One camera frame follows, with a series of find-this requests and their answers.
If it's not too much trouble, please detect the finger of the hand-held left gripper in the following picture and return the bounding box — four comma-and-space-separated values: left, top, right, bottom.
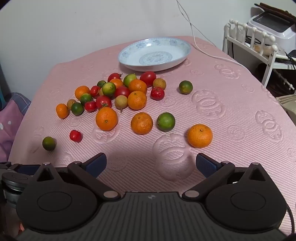
0, 161, 41, 173

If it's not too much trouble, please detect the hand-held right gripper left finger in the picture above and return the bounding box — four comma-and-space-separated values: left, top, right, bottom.
34, 152, 121, 201

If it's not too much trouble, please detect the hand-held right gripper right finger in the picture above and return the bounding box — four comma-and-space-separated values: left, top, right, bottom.
182, 152, 270, 201

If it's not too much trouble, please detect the orange mandarin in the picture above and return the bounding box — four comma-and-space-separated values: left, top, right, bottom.
131, 112, 154, 135
127, 90, 147, 110
75, 85, 90, 100
95, 107, 118, 131
109, 78, 124, 88
56, 103, 70, 119
128, 79, 148, 94
187, 124, 213, 148

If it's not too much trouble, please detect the small red tomato front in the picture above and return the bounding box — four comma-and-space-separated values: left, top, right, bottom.
69, 129, 83, 143

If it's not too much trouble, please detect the small red crabapple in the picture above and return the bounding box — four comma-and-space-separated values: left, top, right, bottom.
150, 87, 165, 101
84, 100, 97, 113
90, 85, 101, 98

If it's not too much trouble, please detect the white patterned bowl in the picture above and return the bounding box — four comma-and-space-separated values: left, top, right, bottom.
118, 37, 191, 72

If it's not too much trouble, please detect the pink dotted cloth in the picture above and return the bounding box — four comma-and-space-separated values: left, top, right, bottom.
0, 102, 26, 163

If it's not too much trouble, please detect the plaid cloth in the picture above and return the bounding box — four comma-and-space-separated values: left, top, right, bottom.
10, 92, 31, 115

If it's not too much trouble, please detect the grey plastic basket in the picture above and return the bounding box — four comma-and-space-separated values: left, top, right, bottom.
275, 94, 296, 114

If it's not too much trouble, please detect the white knobbed rack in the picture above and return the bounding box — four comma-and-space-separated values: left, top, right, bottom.
223, 19, 296, 91

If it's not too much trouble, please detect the white box appliance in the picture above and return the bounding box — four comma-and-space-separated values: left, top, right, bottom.
248, 11, 296, 45

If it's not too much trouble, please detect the white cable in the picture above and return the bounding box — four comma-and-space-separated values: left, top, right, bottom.
176, 0, 247, 68

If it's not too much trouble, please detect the brown strap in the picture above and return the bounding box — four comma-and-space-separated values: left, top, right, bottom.
254, 2, 296, 22

